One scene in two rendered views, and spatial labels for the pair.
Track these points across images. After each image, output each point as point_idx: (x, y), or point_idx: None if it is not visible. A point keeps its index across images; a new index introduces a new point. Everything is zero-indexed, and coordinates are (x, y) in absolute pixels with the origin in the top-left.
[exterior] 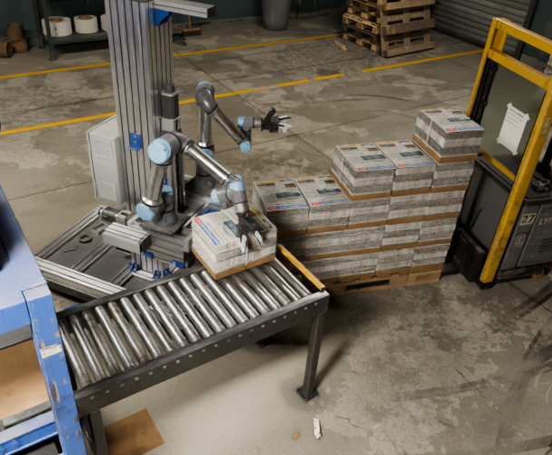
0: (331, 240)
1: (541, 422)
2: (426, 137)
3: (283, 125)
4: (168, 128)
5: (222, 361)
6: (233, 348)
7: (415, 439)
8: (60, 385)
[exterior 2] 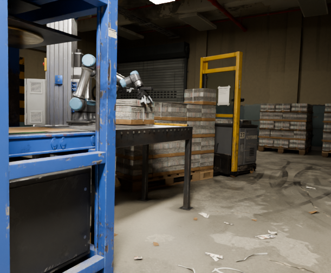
0: (164, 144)
1: (299, 198)
2: (192, 98)
3: (129, 88)
4: (78, 73)
5: (127, 207)
6: (160, 140)
7: (254, 210)
8: (112, 67)
